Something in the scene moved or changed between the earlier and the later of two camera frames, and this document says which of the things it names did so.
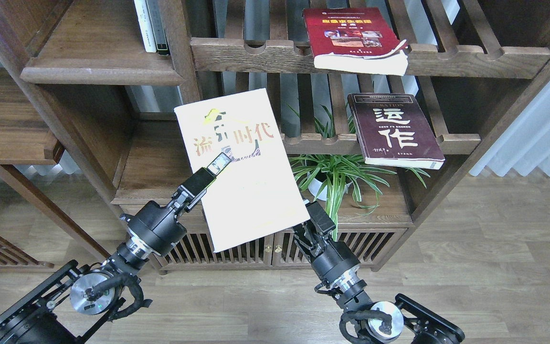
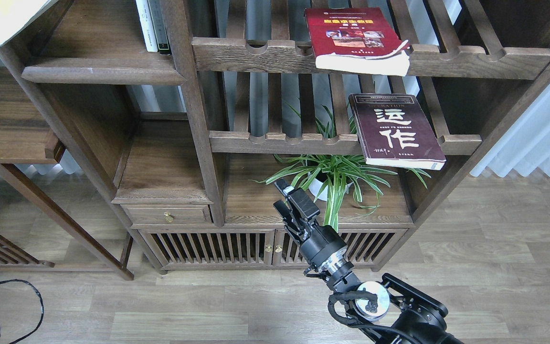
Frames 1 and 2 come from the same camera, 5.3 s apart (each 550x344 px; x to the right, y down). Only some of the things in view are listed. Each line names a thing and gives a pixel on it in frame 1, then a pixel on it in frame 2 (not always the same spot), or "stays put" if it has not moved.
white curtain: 547,134 stays put
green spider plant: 331,175 stays put
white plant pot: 315,185 stays put
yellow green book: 257,194 to 1,19
